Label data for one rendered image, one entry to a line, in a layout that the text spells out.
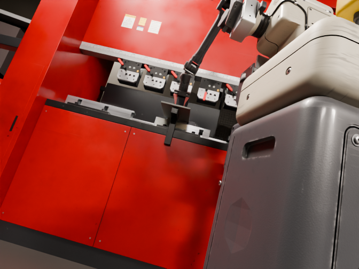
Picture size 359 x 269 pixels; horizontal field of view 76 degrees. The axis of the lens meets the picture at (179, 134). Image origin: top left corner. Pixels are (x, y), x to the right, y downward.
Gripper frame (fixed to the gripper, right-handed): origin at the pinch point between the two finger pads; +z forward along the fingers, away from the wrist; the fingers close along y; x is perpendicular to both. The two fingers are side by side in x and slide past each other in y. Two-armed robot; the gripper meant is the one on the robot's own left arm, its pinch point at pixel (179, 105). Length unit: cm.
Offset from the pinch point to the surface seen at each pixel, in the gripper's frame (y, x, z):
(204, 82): -11.8, -25.8, -16.0
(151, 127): 13.8, 5.9, 17.4
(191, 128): -10.8, -9.0, 15.5
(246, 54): -37, -41, -42
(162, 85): 17.4, -20.7, -7.5
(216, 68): -17.5, -32.7, -27.6
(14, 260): 56, 65, 82
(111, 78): 119, -177, 16
